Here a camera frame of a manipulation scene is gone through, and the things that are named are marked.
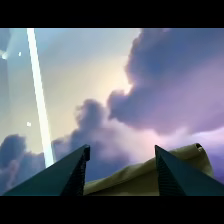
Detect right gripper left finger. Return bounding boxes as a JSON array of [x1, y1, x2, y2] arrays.
[[2, 144, 91, 197]]

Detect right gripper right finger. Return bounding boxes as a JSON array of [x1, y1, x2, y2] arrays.
[[154, 144, 224, 197]]

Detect brown garment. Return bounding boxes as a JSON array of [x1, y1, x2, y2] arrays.
[[83, 143, 215, 197]]

